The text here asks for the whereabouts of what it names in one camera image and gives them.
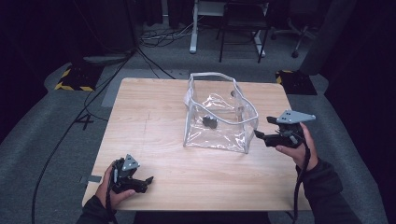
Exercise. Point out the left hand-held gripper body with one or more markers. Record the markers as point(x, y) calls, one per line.
point(126, 177)

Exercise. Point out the office swivel chair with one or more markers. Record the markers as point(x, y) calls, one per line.
point(295, 29)

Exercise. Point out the grey tape strip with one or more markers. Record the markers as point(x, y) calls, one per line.
point(93, 179)

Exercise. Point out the grey curtain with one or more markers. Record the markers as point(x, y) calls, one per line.
point(327, 34)

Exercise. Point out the large striped black stand base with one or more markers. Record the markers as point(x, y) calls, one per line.
point(79, 77)

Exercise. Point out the small striped black stand base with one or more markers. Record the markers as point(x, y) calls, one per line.
point(295, 82)

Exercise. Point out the clear plastic zipper bag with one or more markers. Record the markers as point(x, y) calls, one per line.
point(224, 137)

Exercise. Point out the black table grommet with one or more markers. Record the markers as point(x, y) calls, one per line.
point(233, 93)

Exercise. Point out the black metal chair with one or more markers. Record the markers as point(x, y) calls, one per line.
point(243, 25)

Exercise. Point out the white desk frame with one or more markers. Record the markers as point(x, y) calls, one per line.
point(193, 34)

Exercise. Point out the person's right hand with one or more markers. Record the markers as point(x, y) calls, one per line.
point(306, 149)

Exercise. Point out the person's left hand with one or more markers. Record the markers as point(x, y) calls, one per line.
point(106, 191)

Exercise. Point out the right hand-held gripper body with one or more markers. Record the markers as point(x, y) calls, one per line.
point(289, 132)

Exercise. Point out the small white toy car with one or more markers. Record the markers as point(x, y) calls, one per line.
point(209, 121)

